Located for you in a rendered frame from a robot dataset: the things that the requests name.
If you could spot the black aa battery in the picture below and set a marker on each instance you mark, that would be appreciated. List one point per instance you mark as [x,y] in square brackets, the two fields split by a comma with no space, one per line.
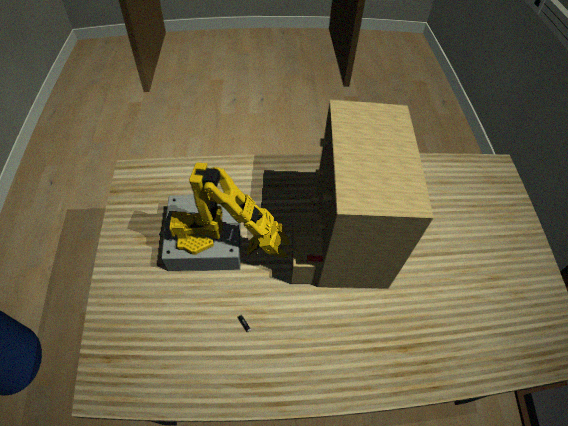
[244,323]

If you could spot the red aa battery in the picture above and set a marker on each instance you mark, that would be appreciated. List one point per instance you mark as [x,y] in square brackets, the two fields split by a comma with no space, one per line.
[314,258]

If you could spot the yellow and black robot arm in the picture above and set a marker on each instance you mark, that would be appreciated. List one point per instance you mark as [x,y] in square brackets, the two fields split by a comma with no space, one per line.
[257,220]

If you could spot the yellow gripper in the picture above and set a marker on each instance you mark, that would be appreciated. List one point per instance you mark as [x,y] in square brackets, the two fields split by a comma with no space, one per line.
[272,240]

